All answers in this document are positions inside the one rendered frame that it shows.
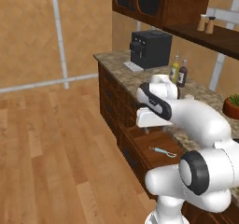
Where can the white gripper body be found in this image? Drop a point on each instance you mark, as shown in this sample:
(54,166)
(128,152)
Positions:
(149,118)

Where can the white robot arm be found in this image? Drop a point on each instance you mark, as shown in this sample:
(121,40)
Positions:
(199,118)

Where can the dark wood drawer front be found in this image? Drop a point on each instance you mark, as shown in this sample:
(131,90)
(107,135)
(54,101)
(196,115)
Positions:
(109,78)
(110,112)
(109,95)
(130,104)

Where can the open dark wood drawer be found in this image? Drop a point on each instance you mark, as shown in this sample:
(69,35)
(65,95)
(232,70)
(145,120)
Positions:
(155,143)

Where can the light blue peeler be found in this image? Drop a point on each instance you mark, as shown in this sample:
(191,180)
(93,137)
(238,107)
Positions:
(161,151)

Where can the dark wood base cabinet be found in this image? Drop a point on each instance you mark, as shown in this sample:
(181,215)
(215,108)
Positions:
(113,100)

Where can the yellow oil bottle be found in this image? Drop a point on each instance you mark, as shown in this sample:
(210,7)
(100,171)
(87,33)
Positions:
(174,70)

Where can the dark sauce bottle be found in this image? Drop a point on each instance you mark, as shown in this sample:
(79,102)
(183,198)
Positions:
(182,75)

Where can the black coffee machine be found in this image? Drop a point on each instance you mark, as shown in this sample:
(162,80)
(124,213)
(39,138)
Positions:
(154,48)

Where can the green plant in red pot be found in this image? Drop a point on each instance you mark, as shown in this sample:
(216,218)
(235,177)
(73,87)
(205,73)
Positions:
(232,107)

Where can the white-topped wooden shaker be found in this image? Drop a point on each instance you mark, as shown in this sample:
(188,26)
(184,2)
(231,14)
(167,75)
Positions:
(202,24)

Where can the black-topped wooden shaker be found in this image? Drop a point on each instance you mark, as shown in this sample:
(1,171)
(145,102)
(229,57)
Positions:
(210,26)

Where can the dark wood wall shelf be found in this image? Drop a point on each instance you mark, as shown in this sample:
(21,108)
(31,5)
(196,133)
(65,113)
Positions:
(214,38)

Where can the dark wood wall cupboard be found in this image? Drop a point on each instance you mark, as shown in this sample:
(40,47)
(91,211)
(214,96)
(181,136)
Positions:
(161,2)

